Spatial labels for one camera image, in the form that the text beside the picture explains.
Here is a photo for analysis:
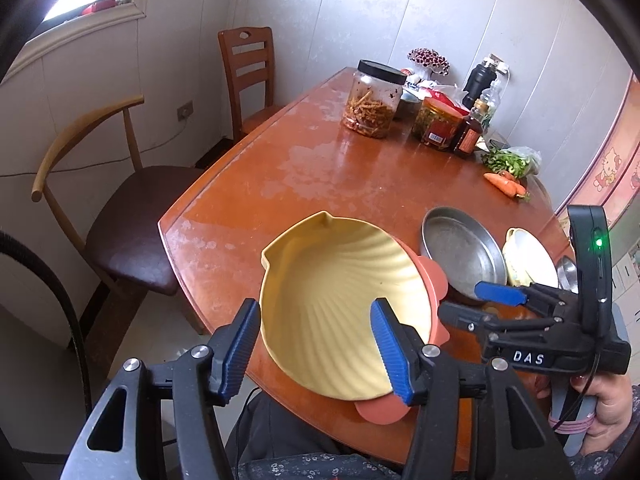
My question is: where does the wall socket with charger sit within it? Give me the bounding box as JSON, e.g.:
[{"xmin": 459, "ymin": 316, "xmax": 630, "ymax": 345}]
[{"xmin": 485, "ymin": 52, "xmax": 512, "ymax": 75}]

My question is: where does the person's right hand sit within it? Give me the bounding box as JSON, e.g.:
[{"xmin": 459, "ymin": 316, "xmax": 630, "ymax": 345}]
[{"xmin": 569, "ymin": 373, "xmax": 640, "ymax": 456}]

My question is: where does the black hose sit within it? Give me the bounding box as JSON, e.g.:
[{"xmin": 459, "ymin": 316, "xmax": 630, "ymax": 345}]
[{"xmin": 0, "ymin": 230, "xmax": 93, "ymax": 411}]

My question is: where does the clear plastic bottle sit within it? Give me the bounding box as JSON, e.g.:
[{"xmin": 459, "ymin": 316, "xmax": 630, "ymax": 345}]
[{"xmin": 477, "ymin": 79, "xmax": 503, "ymax": 126}]

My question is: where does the beaded flower ornament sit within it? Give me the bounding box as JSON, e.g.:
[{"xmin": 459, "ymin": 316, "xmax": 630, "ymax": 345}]
[{"xmin": 407, "ymin": 48, "xmax": 451, "ymax": 81}]

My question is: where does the yellow shell-shaped plate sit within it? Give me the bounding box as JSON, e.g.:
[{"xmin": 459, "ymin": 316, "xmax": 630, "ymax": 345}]
[{"xmin": 259, "ymin": 210, "xmax": 436, "ymax": 403}]

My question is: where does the wooden slat-back chair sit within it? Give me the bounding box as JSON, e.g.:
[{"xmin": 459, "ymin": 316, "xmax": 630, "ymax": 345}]
[{"xmin": 217, "ymin": 26, "xmax": 286, "ymax": 143}]

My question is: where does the red and white packet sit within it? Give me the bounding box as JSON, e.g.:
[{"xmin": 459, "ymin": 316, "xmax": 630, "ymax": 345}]
[{"xmin": 417, "ymin": 80, "xmax": 466, "ymax": 106}]

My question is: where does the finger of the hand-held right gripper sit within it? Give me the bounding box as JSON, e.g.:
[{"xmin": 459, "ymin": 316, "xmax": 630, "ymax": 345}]
[
  {"xmin": 437, "ymin": 301, "xmax": 556, "ymax": 348},
  {"xmin": 474, "ymin": 281, "xmax": 583, "ymax": 328}
]

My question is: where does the steel mixing bowl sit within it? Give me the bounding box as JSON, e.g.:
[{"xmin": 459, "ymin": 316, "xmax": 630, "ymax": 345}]
[{"xmin": 400, "ymin": 87, "xmax": 426, "ymax": 121}]

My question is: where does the white bowl yellow rim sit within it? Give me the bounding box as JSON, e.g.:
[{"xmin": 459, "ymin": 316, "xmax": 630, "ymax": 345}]
[{"xmin": 501, "ymin": 226, "xmax": 560, "ymax": 288}]

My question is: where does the black thermos flask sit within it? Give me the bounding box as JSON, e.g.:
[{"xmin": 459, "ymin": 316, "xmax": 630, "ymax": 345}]
[{"xmin": 461, "ymin": 57, "xmax": 500, "ymax": 110}]

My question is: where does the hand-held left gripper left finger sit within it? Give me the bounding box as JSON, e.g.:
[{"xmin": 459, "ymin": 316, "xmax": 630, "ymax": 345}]
[{"xmin": 60, "ymin": 299, "xmax": 262, "ymax": 480}]

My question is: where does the bag of green vegetables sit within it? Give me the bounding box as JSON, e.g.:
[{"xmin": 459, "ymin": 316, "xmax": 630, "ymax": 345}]
[{"xmin": 481, "ymin": 146, "xmax": 543, "ymax": 180}]

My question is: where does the red-lidded pickle jar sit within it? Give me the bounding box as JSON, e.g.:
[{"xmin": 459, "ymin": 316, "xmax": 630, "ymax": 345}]
[{"xmin": 411, "ymin": 97, "xmax": 467, "ymax": 152}]

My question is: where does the curved-back chair brown seat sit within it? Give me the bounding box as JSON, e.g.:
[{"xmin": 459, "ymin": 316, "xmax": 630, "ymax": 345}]
[{"xmin": 31, "ymin": 95, "xmax": 211, "ymax": 386}]

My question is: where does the carrot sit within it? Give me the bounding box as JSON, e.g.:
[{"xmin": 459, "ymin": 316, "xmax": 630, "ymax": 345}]
[
  {"xmin": 482, "ymin": 172, "xmax": 520, "ymax": 197},
  {"xmin": 500, "ymin": 170, "xmax": 532, "ymax": 203}
]

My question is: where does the small steel bowl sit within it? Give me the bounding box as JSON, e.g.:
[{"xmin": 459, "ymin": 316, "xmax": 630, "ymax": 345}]
[{"xmin": 556, "ymin": 255, "xmax": 581, "ymax": 293}]

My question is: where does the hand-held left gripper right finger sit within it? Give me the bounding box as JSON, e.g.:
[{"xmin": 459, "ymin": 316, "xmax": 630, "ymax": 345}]
[{"xmin": 370, "ymin": 297, "xmax": 581, "ymax": 480}]

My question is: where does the dark sauce bottle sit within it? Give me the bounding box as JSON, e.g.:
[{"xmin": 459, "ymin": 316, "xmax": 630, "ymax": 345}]
[{"xmin": 452, "ymin": 99, "xmax": 493, "ymax": 157}]

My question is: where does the pink cartoon door curtain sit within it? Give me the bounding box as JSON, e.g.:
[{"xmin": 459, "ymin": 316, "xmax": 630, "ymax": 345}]
[{"xmin": 552, "ymin": 72, "xmax": 640, "ymax": 231}]

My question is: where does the round steel pan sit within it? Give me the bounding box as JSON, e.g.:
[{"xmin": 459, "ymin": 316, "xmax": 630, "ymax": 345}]
[{"xmin": 420, "ymin": 206, "xmax": 508, "ymax": 306}]

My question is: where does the person's right forearm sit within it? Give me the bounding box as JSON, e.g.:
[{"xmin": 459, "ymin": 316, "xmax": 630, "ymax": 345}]
[{"xmin": 570, "ymin": 430, "xmax": 640, "ymax": 480}]

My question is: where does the black-lidded clear plastic jar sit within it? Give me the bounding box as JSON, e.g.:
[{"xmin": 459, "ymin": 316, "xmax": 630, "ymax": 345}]
[{"xmin": 341, "ymin": 60, "xmax": 408, "ymax": 139}]

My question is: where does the coral plastic plate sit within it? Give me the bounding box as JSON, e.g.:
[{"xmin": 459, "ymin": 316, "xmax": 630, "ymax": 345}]
[{"xmin": 354, "ymin": 242, "xmax": 451, "ymax": 427}]

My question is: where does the window with wooden sill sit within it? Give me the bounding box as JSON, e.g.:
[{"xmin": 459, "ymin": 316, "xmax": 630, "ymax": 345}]
[{"xmin": 0, "ymin": 0, "xmax": 151, "ymax": 86}]

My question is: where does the person's dark floral clothing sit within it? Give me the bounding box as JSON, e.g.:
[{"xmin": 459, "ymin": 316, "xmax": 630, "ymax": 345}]
[{"xmin": 225, "ymin": 390, "xmax": 406, "ymax": 480}]

